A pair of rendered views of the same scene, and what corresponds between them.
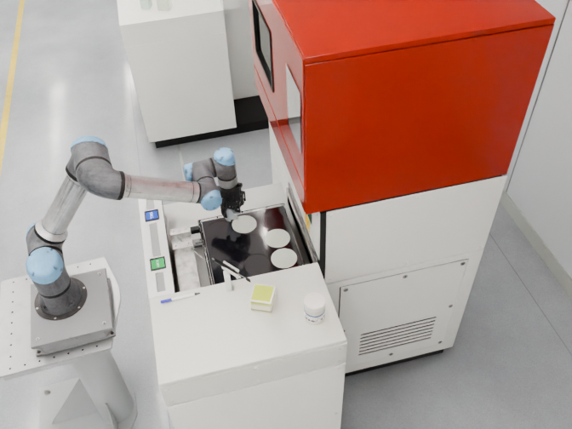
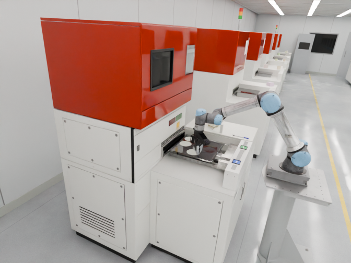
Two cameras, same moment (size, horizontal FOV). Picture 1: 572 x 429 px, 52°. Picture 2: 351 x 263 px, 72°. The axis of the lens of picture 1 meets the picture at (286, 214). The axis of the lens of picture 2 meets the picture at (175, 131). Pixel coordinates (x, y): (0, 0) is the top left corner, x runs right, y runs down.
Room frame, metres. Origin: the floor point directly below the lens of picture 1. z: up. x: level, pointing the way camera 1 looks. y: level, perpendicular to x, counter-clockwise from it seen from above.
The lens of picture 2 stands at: (3.11, 1.07, 1.80)
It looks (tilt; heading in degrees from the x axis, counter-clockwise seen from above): 23 degrees down; 217
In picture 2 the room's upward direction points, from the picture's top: 3 degrees clockwise
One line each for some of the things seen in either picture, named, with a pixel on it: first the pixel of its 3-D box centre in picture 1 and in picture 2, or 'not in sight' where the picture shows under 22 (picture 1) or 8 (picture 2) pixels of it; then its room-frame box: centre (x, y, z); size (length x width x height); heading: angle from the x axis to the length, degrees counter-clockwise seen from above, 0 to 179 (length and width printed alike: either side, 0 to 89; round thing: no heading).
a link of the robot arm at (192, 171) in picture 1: (200, 174); (214, 118); (1.62, 0.31, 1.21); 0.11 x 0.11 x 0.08; 19
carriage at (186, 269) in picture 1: (186, 265); (228, 157); (1.47, 0.40, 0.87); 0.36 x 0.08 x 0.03; 12
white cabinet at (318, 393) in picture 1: (239, 334); (206, 193); (1.45, 0.23, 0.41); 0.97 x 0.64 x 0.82; 12
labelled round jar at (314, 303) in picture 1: (314, 308); not in sight; (1.14, -0.08, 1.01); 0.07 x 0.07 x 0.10
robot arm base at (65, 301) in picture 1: (57, 290); (293, 162); (1.32, 0.85, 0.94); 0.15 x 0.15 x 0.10
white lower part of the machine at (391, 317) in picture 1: (362, 258); (129, 187); (1.85, -0.37, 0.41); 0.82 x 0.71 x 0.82; 12
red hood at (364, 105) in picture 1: (374, 59); (128, 66); (1.85, -0.34, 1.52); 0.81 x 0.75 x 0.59; 12
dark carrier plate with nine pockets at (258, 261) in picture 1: (250, 243); (197, 146); (1.55, 0.14, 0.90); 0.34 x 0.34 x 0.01; 12
